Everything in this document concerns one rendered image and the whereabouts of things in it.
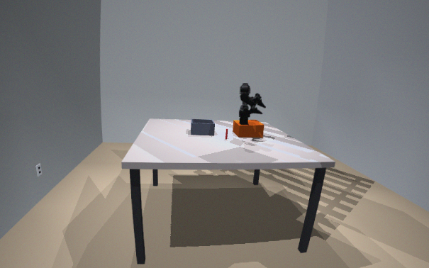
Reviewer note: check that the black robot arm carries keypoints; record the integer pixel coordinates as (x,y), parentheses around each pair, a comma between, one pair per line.
(244,108)

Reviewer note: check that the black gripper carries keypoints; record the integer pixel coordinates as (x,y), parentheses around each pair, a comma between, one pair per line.
(253,109)

